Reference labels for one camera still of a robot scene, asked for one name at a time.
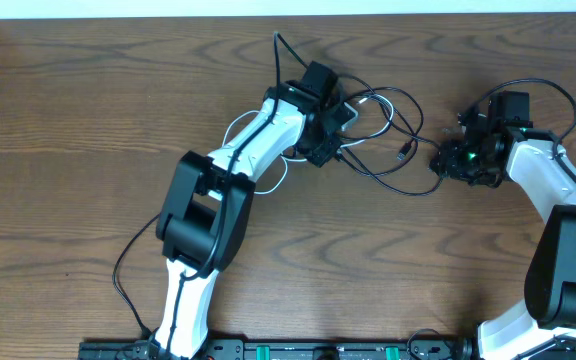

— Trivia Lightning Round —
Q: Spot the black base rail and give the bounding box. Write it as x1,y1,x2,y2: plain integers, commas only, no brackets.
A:
77,338,576,360

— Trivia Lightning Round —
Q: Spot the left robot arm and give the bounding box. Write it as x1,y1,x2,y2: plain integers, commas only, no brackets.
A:
153,62,357,359

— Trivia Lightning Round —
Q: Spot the white usb cable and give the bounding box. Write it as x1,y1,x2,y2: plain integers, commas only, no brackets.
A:
221,94,396,196

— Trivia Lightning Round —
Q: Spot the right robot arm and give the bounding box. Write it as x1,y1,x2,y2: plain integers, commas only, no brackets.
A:
429,91,576,359

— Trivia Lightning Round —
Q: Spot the black usb cable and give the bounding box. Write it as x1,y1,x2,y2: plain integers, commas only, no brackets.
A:
335,73,444,197

